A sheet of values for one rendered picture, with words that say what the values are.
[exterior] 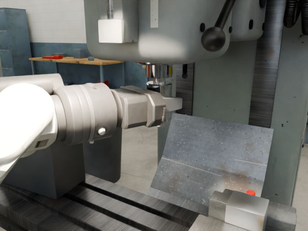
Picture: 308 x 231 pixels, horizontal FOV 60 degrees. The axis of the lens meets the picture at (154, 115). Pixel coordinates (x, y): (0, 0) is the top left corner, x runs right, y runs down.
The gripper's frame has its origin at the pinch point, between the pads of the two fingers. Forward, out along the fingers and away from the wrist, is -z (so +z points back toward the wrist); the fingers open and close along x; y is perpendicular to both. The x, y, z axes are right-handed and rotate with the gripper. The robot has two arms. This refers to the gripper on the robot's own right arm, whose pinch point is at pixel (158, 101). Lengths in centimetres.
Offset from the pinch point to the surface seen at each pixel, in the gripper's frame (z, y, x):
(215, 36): 3.9, -11.5, -15.8
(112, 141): -73, 78, 164
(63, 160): 10.3, 19.7, 27.3
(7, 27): -82, -33, 717
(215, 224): -1.5, 18.3, -14.0
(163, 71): 0.9, -5.9, -2.2
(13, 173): 21, 25, 39
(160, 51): 6.3, -9.5, -8.3
